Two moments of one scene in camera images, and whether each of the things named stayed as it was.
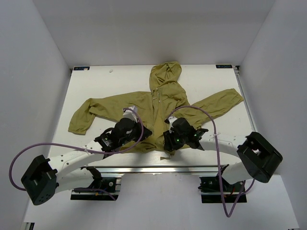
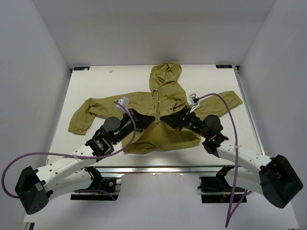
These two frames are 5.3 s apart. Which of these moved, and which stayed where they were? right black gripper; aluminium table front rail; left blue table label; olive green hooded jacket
Moved: right black gripper
Stayed: aluminium table front rail; left blue table label; olive green hooded jacket
